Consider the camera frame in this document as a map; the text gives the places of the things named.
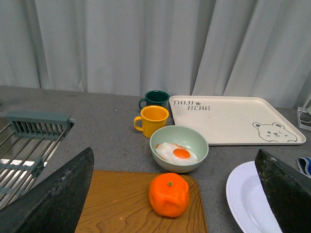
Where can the orange mandarin fruit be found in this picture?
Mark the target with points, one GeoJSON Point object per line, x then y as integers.
{"type": "Point", "coordinates": [169, 194]}

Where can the toy fried egg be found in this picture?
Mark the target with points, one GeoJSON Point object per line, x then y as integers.
{"type": "Point", "coordinates": [176, 154]}

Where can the light green bowl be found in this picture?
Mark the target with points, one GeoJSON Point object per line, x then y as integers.
{"type": "Point", "coordinates": [184, 137]}

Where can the white curtain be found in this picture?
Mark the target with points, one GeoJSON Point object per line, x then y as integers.
{"type": "Point", "coordinates": [250, 48]}

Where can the blue striped cloth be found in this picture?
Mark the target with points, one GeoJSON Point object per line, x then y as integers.
{"type": "Point", "coordinates": [304, 165]}

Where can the wooden cutting board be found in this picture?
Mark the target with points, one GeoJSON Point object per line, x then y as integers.
{"type": "Point", "coordinates": [118, 202]}

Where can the grey-green dish drying rack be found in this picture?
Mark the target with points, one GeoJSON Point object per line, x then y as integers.
{"type": "Point", "coordinates": [28, 140]}

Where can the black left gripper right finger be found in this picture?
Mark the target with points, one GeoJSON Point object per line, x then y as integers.
{"type": "Point", "coordinates": [288, 192]}

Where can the cream bear serving tray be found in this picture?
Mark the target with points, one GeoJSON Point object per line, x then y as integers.
{"type": "Point", "coordinates": [234, 120]}

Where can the dark green mug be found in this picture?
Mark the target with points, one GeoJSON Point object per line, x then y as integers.
{"type": "Point", "coordinates": [155, 97]}

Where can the yellow mug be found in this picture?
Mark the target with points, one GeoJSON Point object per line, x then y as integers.
{"type": "Point", "coordinates": [151, 119]}

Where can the white round plate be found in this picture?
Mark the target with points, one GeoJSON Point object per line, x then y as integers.
{"type": "Point", "coordinates": [247, 201]}

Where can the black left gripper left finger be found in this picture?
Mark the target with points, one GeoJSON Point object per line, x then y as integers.
{"type": "Point", "coordinates": [54, 205]}

